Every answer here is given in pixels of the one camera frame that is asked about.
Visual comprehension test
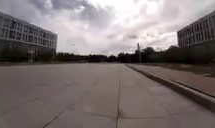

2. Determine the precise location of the pale building with window grid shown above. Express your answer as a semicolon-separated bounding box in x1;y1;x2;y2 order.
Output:
176;9;215;48

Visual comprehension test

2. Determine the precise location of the grey concrete kerb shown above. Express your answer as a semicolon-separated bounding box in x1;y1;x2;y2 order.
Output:
125;63;215;114

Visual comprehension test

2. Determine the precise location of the reddish brick paved strip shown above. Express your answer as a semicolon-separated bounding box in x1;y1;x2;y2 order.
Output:
127;63;215;99

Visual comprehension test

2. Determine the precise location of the row of dark trees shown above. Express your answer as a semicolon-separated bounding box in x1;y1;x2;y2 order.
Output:
0;42;215;65

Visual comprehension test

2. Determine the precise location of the grey building with window rows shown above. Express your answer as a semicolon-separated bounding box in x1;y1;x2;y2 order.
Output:
0;9;59;63

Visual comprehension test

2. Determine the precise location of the grey concrete slab pavement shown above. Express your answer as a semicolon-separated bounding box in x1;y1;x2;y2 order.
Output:
0;63;215;128

